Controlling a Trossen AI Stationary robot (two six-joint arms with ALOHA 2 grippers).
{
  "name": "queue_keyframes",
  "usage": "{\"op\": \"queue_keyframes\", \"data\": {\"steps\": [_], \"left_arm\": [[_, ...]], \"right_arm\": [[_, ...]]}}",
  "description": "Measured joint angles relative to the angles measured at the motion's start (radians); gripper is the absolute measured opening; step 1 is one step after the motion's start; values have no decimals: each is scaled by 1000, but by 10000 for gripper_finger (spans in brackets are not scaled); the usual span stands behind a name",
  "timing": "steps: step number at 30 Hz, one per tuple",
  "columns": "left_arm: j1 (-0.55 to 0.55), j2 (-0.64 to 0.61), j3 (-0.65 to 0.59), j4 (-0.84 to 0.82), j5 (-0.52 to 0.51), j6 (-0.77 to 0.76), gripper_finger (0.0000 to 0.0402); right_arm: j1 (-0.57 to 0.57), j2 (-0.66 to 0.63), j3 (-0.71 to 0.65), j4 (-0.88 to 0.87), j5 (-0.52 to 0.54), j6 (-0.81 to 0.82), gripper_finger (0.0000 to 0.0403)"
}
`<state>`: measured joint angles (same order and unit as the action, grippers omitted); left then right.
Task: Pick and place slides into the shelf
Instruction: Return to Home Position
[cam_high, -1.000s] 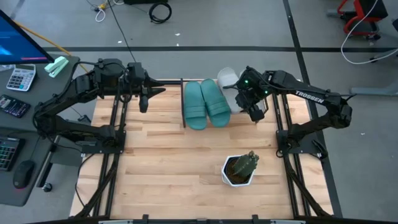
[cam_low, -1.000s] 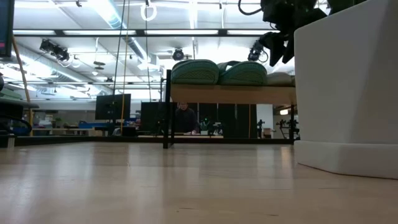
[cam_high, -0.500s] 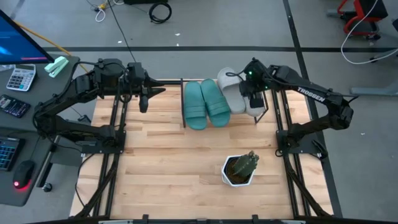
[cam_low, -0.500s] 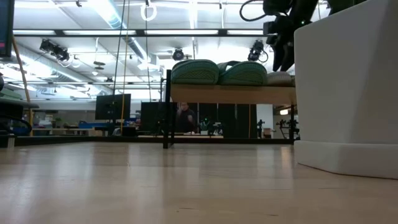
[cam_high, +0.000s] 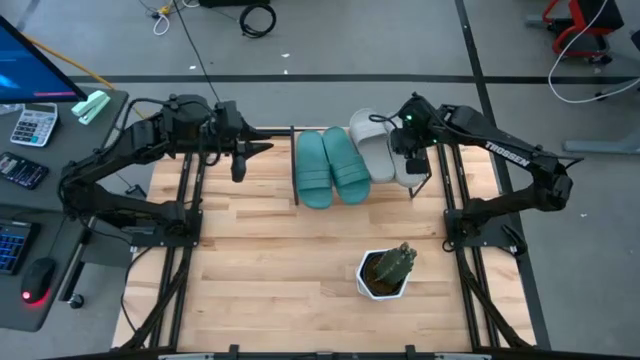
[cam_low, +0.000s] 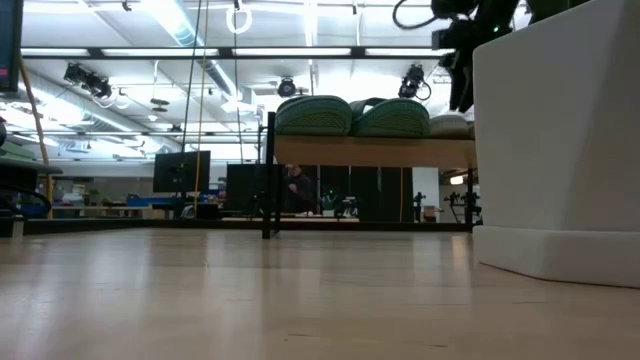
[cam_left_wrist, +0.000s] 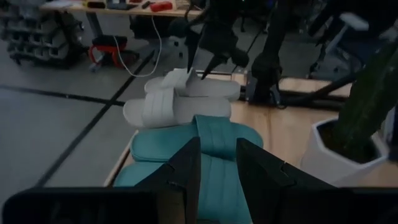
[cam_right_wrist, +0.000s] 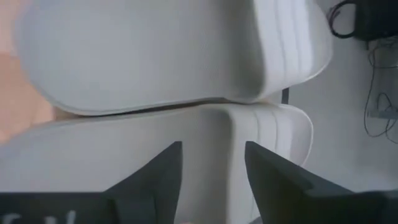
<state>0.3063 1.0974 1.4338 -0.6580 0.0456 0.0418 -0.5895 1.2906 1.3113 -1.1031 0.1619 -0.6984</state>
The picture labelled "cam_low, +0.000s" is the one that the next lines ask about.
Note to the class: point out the black horizontal rig bar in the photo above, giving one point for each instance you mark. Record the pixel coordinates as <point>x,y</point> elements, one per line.
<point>150,52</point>

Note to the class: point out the black computer monitor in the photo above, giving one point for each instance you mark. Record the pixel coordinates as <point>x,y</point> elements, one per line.
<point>180,172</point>

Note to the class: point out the wooden stick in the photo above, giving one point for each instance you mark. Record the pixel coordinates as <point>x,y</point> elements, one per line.
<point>37,125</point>

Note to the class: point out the white plant pot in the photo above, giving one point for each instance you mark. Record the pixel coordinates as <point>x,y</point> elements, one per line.
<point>555,150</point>

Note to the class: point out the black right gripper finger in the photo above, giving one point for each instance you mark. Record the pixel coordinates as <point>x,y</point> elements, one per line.
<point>468,85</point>
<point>456,87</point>

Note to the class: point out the round black ceiling lamp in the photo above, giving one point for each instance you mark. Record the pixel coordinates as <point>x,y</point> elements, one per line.
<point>286,87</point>

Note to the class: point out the large dark monitor panel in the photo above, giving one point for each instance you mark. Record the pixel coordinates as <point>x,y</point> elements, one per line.
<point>245,190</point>

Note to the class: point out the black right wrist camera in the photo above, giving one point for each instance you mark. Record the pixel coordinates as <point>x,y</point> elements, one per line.
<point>450,39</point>

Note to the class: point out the black ceiling camera cluster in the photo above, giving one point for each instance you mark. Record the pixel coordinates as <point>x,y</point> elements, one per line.
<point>90,82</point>

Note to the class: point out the black overhead camera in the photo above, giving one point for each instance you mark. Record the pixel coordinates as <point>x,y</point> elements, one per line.
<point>412,80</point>

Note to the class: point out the black background robot stand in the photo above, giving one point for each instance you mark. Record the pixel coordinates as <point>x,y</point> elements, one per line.
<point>462,205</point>

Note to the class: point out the black partition panel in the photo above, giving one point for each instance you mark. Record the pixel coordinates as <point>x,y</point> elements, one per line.
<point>385,200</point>

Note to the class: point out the green foam slide sandal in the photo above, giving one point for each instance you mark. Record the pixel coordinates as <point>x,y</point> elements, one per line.
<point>390,120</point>
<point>312,117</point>

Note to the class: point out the person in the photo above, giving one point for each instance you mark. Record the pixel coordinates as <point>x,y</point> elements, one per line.
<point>299,192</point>

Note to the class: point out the wooden shelf with black frame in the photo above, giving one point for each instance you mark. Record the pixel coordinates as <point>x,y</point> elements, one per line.
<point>375,152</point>

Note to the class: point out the dark wall screen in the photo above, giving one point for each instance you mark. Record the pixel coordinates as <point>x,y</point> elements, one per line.
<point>10,40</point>

